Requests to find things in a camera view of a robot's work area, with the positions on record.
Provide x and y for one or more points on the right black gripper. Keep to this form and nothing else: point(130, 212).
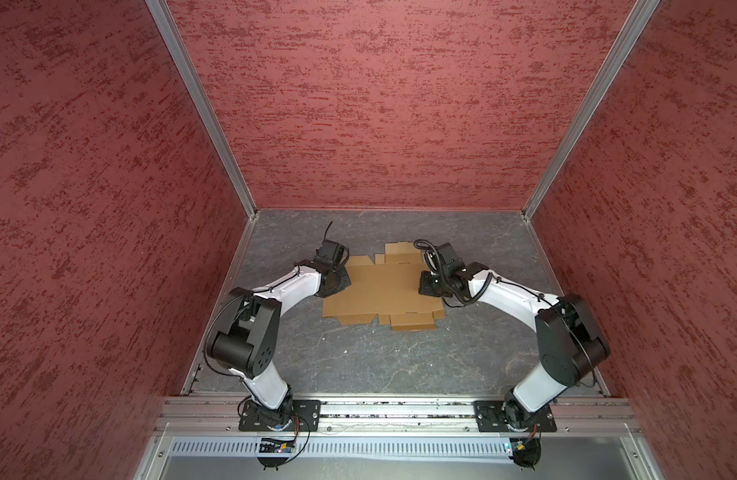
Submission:
point(424, 286)

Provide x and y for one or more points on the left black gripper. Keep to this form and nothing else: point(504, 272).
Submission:
point(345, 282)

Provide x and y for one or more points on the brown cardboard box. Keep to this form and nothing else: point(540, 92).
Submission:
point(384, 287)

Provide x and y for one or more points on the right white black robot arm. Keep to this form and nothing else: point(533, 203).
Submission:
point(570, 341)

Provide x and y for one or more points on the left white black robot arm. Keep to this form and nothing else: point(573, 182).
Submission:
point(242, 338)

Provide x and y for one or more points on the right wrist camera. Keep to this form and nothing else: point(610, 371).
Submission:
point(443, 260)

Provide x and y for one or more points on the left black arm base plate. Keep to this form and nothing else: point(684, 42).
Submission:
point(292, 416)

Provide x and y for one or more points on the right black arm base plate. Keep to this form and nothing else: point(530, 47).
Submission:
point(498, 416)

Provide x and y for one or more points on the aluminium front rail frame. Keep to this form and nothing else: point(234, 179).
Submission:
point(216, 415)

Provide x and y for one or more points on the perforated metal cable tray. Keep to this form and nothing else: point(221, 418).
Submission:
point(489, 449)

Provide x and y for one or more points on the left aluminium corner post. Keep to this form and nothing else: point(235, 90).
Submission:
point(168, 29)

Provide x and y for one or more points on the aluminium corner post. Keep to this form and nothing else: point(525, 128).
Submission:
point(168, 29)
point(629, 33)

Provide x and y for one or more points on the right aluminium corner post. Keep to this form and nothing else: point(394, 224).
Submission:
point(629, 33)

